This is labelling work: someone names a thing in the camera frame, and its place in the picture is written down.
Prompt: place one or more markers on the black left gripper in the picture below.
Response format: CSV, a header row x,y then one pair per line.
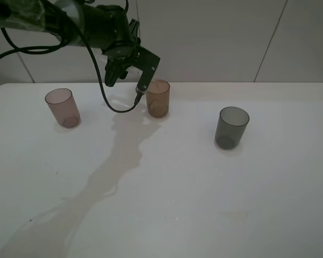
x,y
119,54

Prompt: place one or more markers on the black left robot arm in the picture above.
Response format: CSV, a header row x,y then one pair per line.
x,y
76,23

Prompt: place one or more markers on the orange translucent plastic cup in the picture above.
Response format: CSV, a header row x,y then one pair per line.
x,y
158,98

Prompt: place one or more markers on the pink translucent plastic cup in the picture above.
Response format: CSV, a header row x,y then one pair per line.
x,y
62,105

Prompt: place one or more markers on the grey translucent plastic cup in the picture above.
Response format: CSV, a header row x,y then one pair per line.
x,y
230,127

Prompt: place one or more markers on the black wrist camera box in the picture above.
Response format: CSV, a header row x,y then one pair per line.
x,y
147,62

